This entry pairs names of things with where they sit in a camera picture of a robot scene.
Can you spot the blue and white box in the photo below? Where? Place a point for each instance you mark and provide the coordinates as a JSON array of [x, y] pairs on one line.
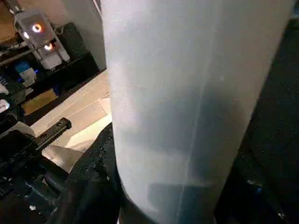
[[26, 73]]

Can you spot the brown cardboard box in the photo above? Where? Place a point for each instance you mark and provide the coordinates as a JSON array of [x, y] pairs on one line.
[[39, 101]]

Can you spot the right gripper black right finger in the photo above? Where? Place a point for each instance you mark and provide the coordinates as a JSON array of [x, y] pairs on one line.
[[247, 203]]

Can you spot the white plastic table top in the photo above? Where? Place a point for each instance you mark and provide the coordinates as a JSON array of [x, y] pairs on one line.
[[70, 161]]

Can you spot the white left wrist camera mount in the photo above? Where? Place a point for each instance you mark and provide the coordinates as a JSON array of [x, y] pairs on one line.
[[11, 93]]

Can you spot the black shelf unit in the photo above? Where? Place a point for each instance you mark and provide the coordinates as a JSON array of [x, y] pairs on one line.
[[77, 63]]

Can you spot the white device with orange lights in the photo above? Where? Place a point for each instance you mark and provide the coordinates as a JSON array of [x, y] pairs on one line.
[[44, 46]]

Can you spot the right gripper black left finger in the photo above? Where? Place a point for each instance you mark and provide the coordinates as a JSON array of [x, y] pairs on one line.
[[93, 186]]

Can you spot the white plastic table leg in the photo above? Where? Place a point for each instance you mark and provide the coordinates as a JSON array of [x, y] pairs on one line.
[[187, 93]]

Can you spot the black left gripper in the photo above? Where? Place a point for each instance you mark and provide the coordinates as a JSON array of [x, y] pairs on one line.
[[21, 177]]

